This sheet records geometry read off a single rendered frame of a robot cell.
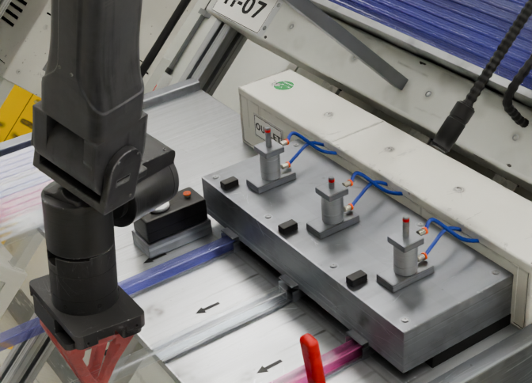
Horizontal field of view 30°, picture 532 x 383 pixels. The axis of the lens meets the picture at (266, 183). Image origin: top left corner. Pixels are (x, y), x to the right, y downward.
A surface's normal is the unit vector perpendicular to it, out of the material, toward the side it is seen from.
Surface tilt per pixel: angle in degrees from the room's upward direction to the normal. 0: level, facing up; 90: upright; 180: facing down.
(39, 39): 90
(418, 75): 90
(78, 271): 109
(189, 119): 45
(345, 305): 135
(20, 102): 90
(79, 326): 39
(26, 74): 90
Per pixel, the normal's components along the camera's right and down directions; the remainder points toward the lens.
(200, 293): -0.07, -0.85
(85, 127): -0.59, 0.48
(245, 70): -0.63, -0.36
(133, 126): 0.79, 0.50
